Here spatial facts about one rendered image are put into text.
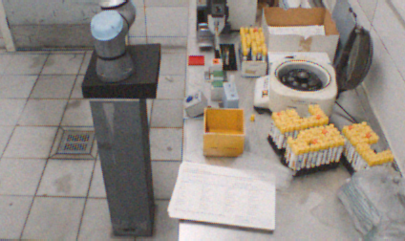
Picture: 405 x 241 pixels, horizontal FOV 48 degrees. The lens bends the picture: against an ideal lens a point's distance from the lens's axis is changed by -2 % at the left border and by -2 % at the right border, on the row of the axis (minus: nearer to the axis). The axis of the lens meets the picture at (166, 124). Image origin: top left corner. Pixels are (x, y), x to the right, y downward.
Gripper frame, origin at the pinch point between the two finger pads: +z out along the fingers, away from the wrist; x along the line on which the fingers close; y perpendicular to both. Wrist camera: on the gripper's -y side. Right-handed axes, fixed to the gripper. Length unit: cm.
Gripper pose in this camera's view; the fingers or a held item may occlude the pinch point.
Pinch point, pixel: (216, 32)
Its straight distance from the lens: 177.3
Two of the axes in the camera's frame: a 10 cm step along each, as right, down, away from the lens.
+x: -10.0, 0.1, 0.4
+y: 0.2, -6.5, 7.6
